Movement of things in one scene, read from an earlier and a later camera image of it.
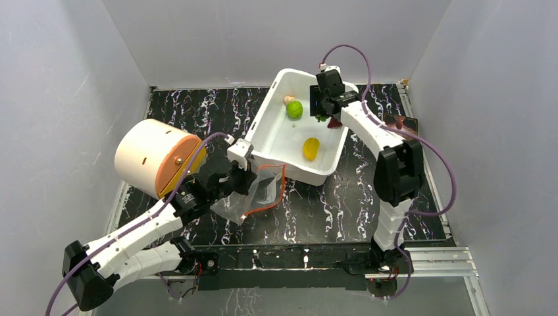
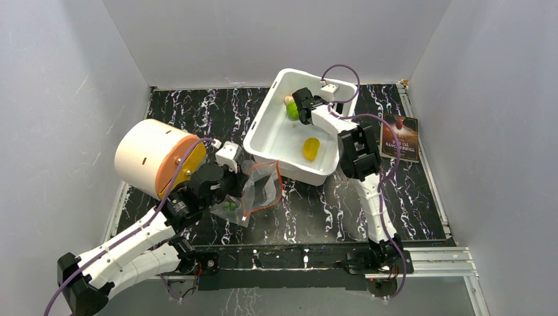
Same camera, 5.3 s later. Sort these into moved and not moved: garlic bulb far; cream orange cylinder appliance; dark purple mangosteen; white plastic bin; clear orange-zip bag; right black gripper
Moved: right black gripper; dark purple mangosteen
Not moved: garlic bulb far; cream orange cylinder appliance; clear orange-zip bag; white plastic bin
